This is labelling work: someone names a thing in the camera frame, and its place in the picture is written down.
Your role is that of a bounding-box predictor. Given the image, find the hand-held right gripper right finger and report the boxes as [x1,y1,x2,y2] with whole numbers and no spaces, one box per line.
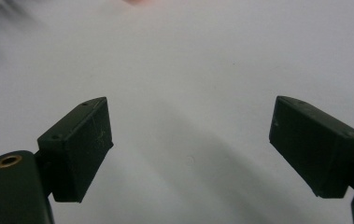
[268,95,354,200]

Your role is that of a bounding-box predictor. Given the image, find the orange ball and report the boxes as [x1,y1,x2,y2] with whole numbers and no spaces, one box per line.
[122,0,154,6]

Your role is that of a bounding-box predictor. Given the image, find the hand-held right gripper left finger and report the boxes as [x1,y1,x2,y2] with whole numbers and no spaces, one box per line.
[36,96,114,203]

